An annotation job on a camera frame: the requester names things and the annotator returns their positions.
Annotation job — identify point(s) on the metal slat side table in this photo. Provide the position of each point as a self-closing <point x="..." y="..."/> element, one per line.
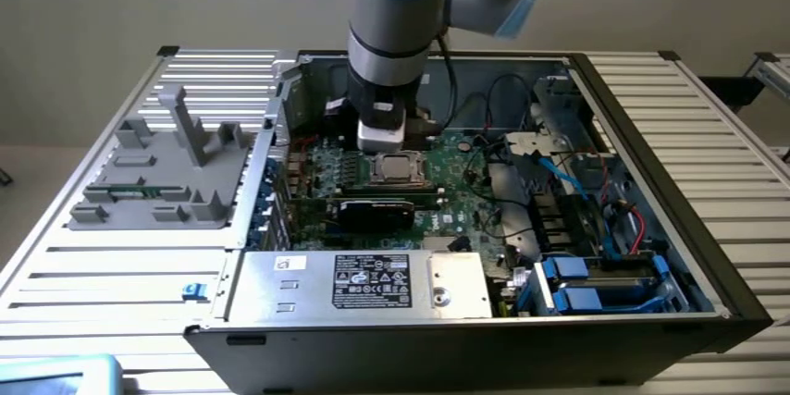
<point x="773" y="69"/>

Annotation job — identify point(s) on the RAM stick in slot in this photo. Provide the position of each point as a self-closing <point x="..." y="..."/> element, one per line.
<point x="388" y="190"/>

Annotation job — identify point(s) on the green motherboard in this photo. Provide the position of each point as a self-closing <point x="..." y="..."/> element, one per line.
<point x="456" y="191"/>

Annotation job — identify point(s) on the silver power supply unit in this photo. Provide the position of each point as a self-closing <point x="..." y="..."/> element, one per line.
<point x="346" y="286"/>

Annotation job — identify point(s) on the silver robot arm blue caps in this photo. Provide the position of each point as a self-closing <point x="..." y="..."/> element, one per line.
<point x="386" y="11"/>

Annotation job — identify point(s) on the teal box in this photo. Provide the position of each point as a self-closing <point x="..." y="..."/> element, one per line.
<point x="55" y="375"/>

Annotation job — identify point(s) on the grey parts rack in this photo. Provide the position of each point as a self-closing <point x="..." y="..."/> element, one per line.
<point x="167" y="191"/>

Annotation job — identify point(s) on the metal drive cage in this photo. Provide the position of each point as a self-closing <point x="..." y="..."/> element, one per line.
<point x="567" y="113"/>

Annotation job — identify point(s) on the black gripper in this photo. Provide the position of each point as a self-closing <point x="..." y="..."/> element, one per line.
<point x="364" y="90"/>

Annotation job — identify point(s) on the silver CPU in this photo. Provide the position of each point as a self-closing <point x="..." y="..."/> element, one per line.
<point x="398" y="168"/>

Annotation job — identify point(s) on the black block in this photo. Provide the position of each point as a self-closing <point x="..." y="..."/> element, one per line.
<point x="731" y="92"/>

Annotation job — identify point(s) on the black open PC case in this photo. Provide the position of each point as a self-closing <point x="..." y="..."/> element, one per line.
<point x="432" y="353"/>

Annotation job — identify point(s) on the blue disk bay caddies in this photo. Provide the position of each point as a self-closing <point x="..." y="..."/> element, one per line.
<point x="581" y="284"/>

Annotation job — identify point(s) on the CPU socket metal frame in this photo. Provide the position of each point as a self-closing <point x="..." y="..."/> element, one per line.
<point x="398" y="184"/>

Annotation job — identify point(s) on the small blue clip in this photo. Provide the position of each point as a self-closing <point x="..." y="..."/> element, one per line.
<point x="194" y="291"/>

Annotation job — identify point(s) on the round coin battery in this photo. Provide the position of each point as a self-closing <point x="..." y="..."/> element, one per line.
<point x="464" y="145"/>

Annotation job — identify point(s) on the black fan shroud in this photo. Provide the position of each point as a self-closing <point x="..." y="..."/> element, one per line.
<point x="543" y="219"/>

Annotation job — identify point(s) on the green RAM stick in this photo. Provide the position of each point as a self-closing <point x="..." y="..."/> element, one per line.
<point x="132" y="191"/>

